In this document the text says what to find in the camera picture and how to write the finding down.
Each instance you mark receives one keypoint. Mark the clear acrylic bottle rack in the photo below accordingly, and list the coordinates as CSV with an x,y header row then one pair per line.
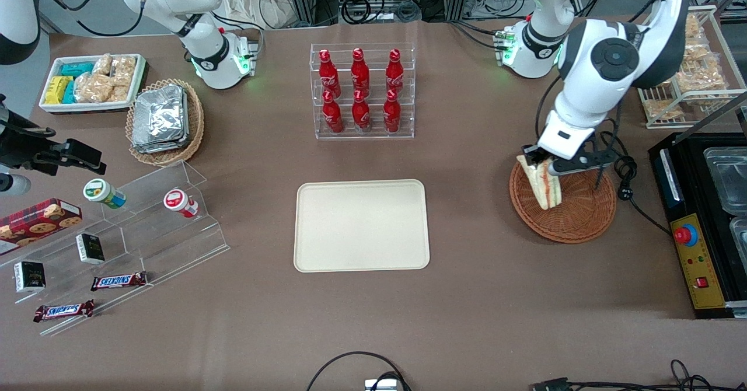
x,y
362,135

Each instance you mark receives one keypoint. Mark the triangular sandwich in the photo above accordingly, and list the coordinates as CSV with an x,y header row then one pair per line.
x,y
545,189

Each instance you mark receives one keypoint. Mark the red emergency stop button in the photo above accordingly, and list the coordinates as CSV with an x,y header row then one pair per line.
x,y
686,234

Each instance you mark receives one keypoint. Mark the round brown wicker basket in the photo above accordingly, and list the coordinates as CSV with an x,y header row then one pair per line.
x,y
578,222

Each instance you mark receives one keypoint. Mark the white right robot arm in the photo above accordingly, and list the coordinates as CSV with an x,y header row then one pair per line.
x,y
204,41

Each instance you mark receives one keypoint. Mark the cream plastic serving tray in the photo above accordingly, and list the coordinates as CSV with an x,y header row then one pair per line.
x,y
360,226

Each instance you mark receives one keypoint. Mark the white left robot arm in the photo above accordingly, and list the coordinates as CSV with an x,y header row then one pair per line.
x,y
607,58

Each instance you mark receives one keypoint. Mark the black heat sealer machine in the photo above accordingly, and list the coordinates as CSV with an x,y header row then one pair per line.
x,y
700,274

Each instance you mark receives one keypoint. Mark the brown snickers bar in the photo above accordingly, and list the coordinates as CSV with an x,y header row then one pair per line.
x,y
63,311
118,281

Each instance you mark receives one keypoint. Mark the teal snack packet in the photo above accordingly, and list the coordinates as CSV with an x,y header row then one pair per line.
x,y
69,93
77,69

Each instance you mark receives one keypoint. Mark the small clear plastic container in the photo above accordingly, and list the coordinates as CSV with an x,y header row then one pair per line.
x,y
740,239

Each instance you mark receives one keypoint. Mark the red lid yogurt cup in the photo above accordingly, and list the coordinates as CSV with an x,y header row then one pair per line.
x,y
177,200

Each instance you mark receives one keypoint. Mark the clear acrylic stepped shelf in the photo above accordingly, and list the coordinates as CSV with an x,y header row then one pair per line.
x,y
169,245

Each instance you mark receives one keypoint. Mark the red tartan cookie box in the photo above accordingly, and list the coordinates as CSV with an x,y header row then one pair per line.
x,y
41,219

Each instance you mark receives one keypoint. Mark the red cola bottle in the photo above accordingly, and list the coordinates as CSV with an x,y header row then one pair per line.
x,y
361,115
329,76
360,74
332,117
392,115
395,74

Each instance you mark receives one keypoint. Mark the oval tan wicker basket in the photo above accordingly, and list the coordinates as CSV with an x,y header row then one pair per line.
x,y
195,128

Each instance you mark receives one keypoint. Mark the yellow snack packet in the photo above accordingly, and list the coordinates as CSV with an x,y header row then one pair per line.
x,y
57,89

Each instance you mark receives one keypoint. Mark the bagged fried snack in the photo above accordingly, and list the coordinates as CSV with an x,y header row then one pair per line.
x,y
662,108
693,26
703,77
700,53

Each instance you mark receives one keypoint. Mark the white cloth bag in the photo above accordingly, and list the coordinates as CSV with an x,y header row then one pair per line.
x,y
257,3

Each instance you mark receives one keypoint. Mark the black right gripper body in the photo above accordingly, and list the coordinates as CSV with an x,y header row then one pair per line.
x,y
17,148

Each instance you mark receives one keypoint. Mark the small black white box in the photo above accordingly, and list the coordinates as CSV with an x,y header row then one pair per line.
x,y
90,248
29,276

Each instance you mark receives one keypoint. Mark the green lid yogurt cup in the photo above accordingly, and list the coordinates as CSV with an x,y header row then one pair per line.
x,y
99,191

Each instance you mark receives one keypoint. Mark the clear rice cracker bag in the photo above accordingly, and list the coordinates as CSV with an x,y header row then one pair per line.
x,y
124,70
103,64
93,87
120,93

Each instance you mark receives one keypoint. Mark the white rectangular snack bin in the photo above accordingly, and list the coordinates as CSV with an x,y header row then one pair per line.
x,y
87,107

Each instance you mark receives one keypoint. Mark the small grey device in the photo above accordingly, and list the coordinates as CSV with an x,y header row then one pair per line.
x,y
382,385

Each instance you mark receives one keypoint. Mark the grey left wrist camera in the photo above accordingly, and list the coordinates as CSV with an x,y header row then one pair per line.
x,y
586,162

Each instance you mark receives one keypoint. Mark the stack of foil containers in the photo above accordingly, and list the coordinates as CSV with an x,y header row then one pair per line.
x,y
160,119

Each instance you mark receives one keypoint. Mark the large clear plastic container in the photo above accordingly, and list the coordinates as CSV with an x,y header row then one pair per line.
x,y
729,181

